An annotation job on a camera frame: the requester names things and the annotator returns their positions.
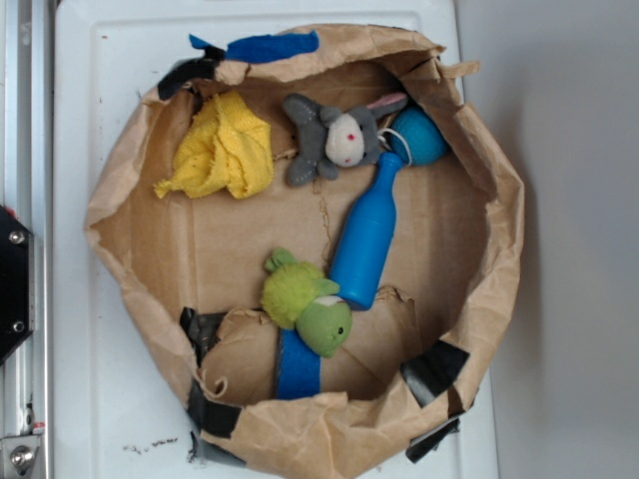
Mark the yellow cloth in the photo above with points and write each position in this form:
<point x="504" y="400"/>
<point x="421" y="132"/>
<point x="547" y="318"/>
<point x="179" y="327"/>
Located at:
<point x="227" y="147"/>

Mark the green plush turtle toy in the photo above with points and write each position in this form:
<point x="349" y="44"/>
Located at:
<point x="297" y="296"/>

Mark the brown paper bag bin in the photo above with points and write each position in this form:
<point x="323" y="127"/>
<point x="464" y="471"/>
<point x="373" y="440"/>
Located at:
<point x="190" y="271"/>

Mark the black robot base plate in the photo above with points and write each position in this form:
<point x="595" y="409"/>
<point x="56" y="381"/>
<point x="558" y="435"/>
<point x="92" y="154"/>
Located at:
<point x="17" y="284"/>

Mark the blue felt strip bottom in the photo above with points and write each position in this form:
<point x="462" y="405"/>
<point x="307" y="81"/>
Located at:
<point x="298" y="368"/>

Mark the blue ball with string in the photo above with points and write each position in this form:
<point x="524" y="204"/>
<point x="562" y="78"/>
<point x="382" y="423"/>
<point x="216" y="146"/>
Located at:
<point x="416" y="139"/>

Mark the blue felt strip top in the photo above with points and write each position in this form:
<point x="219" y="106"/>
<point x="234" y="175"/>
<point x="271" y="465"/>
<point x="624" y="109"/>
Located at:
<point x="261" y="49"/>

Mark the blue plastic bottle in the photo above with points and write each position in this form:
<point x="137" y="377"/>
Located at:
<point x="366" y="236"/>

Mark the metal corner bracket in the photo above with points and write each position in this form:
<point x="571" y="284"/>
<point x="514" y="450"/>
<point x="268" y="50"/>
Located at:
<point x="22" y="457"/>

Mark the blue felt strip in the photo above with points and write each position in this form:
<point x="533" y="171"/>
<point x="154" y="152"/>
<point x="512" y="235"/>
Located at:
<point x="261" y="49"/>
<point x="298" y="368"/>

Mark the grey plush donkey toy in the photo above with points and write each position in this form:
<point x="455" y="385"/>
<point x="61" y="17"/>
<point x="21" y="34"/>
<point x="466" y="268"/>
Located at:
<point x="330" y="139"/>

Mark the aluminium frame rail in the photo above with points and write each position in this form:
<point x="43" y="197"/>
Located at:
<point x="27" y="67"/>

